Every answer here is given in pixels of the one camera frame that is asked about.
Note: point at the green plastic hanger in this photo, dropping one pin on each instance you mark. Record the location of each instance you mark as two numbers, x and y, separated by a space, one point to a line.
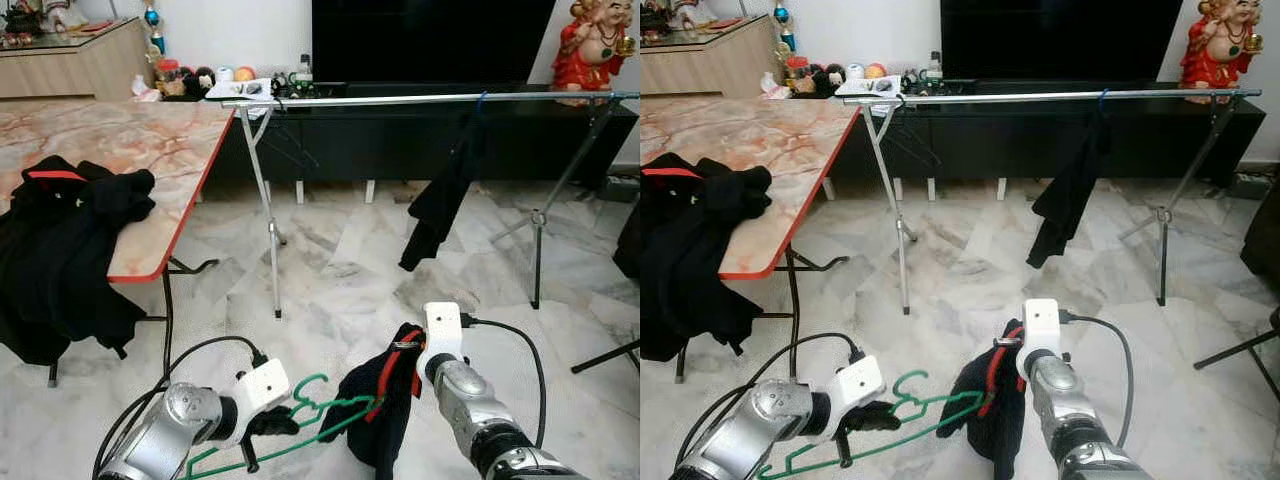
920 421
322 424

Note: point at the dark polo shirt red collar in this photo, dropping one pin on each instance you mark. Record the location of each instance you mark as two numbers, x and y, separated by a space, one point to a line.
690 260
375 440
975 430
60 260

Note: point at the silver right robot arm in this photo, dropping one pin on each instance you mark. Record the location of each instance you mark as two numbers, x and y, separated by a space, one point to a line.
1075 410
480 410

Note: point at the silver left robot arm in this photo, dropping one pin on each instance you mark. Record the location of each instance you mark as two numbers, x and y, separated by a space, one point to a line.
170 430
760 425

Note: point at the blue plastic hanger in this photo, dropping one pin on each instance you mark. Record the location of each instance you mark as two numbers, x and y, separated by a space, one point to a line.
1103 98
481 100

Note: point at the black shirt green logo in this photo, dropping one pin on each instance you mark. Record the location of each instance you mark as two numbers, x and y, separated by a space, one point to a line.
1065 200
440 200

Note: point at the black bench metal legs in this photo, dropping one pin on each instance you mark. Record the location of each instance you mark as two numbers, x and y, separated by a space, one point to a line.
1240 345
610 355

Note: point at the black TV console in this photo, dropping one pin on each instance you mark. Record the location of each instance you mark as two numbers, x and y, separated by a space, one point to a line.
1020 140
400 140

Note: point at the silver metal clothes rack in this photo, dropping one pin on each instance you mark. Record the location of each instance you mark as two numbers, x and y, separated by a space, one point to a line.
400 99
1020 97

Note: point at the dark brown sofa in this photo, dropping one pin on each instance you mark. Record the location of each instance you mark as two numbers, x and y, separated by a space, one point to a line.
1265 230

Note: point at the marble table red edge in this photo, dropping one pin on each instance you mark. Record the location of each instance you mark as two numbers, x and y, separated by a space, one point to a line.
130 135
760 135

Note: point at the clear bottle green label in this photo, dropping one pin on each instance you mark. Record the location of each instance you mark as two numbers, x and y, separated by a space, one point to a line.
304 72
934 70

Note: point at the orange ball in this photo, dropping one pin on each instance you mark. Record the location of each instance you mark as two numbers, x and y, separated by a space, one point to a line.
244 73
874 71

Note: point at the black television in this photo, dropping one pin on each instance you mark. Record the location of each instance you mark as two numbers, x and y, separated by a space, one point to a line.
1060 40
430 40

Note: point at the pink tissue box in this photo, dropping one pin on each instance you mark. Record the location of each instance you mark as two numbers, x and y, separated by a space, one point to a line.
147 92
775 90

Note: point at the black plush toy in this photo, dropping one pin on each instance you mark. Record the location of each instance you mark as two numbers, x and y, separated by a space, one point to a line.
816 80
834 78
188 82
205 80

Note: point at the red-lid jar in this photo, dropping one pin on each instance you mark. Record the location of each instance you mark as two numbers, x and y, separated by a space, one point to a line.
797 78
169 80

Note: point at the red laughing Buddha statue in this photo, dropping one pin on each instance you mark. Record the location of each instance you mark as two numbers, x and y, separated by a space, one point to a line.
590 55
1220 55

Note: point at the light wooden cabinet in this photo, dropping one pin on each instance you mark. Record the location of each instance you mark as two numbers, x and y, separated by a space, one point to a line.
700 70
70 70

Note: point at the hanging bead ornament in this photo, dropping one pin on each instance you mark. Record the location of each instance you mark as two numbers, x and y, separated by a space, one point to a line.
781 14
151 15

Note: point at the dark ornate figurine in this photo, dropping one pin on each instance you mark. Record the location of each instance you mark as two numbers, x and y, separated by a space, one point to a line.
665 20
35 20

